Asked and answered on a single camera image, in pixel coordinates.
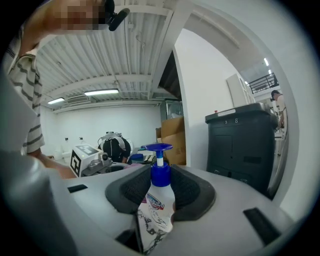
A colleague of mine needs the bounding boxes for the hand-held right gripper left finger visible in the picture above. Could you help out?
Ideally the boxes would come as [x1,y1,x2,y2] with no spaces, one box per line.
[104,164,152,215]

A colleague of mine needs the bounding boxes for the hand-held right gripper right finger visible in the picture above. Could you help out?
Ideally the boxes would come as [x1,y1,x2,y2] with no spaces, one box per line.
[170,163,217,222]

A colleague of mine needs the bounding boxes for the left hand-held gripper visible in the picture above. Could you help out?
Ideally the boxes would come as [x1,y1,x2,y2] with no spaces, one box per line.
[70,143,114,178]

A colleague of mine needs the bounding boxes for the purple cloth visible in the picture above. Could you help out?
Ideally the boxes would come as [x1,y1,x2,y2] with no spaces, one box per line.
[127,162,151,171]

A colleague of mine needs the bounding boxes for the blue pump soap dispenser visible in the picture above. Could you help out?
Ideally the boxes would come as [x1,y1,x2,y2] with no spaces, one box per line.
[136,142,176,255]

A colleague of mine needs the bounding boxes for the person's left forearm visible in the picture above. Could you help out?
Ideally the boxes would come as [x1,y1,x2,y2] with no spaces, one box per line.
[27,149,77,180]

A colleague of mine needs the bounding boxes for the brown cardboard box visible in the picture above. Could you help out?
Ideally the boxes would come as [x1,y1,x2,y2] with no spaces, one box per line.
[155,116,187,166]

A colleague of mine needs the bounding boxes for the white air conditioner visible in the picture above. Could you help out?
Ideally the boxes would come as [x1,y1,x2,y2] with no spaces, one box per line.
[64,94,91,105]

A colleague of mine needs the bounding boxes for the dark grey cabinet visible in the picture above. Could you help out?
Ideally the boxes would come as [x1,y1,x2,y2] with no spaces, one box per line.
[204,101,279,200]

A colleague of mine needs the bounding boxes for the metal fan unit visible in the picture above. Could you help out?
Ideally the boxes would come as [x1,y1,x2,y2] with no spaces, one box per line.
[159,99,185,124]

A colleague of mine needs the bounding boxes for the white door panel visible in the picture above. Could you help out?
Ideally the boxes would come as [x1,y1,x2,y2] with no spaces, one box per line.
[225,73,254,109]

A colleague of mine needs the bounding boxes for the black metal railing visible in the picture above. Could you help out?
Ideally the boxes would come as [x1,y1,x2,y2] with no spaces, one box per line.
[248,73,280,95]

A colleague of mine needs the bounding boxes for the person's head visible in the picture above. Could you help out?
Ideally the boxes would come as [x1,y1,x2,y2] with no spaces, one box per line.
[21,0,109,59]

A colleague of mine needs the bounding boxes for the black head-mounted camera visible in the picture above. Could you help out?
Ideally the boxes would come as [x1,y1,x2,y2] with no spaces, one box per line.
[104,0,131,32]

